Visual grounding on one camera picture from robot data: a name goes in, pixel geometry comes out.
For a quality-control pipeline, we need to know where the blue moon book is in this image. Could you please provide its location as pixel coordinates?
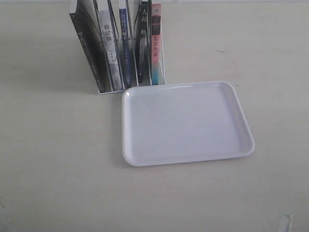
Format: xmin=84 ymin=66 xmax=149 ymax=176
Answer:
xmin=118 ymin=0 xmax=132 ymax=89

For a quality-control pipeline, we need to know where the black book white title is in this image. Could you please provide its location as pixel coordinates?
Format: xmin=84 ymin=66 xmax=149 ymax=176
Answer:
xmin=135 ymin=0 xmax=150 ymax=85

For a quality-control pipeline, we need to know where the pink teal book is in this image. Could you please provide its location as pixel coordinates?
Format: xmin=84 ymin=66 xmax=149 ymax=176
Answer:
xmin=151 ymin=3 xmax=161 ymax=85

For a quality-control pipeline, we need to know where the dark brown book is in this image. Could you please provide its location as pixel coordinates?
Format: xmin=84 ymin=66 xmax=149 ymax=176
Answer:
xmin=69 ymin=0 xmax=111 ymax=94

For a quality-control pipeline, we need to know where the grey white book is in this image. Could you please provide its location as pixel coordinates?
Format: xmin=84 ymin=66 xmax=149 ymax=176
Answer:
xmin=96 ymin=0 xmax=123 ymax=91

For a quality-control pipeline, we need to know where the white plastic tray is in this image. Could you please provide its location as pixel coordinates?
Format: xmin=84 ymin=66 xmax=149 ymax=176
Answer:
xmin=122 ymin=81 xmax=255 ymax=167

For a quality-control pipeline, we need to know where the white wire book rack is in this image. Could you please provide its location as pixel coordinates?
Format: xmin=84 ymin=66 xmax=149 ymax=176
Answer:
xmin=93 ymin=0 xmax=166 ymax=94

